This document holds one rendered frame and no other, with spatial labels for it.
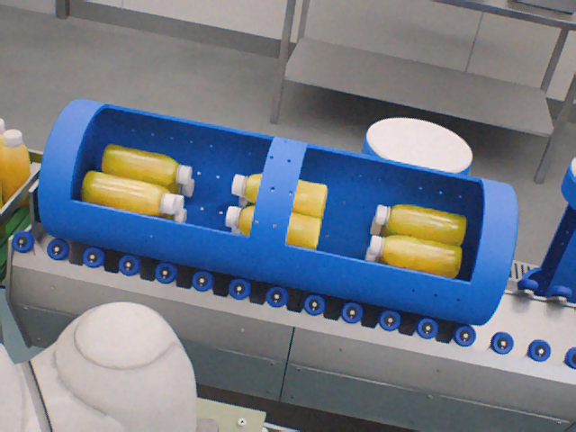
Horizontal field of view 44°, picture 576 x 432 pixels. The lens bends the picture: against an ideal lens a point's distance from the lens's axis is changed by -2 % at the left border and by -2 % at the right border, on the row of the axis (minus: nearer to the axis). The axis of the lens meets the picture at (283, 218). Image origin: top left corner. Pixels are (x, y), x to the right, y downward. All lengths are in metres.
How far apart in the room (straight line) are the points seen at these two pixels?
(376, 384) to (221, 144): 0.59
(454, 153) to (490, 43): 2.87
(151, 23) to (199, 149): 3.53
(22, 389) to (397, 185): 0.94
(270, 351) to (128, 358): 0.72
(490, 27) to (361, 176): 3.27
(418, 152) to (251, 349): 0.70
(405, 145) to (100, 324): 1.21
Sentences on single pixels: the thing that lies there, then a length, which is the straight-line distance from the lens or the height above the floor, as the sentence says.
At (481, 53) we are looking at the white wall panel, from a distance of 4.77.
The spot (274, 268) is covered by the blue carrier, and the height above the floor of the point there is 1.06.
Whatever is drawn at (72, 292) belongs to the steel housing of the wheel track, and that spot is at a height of 0.88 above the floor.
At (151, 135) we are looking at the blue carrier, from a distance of 1.57.
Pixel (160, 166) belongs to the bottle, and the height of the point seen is 1.12.
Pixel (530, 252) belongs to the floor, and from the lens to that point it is 3.57.
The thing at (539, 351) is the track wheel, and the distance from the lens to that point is 1.50.
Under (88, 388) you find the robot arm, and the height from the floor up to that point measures 1.29.
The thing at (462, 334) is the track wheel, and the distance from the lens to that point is 1.46.
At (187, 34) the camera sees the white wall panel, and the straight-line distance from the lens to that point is 4.98.
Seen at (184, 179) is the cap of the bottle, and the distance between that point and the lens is 1.48.
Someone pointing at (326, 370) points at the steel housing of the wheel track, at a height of 0.83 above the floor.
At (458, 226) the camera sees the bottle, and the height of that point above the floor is 1.12.
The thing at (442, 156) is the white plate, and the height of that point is 1.04.
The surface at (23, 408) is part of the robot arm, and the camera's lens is 0.83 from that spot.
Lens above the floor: 1.90
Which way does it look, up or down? 35 degrees down
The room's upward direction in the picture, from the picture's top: 10 degrees clockwise
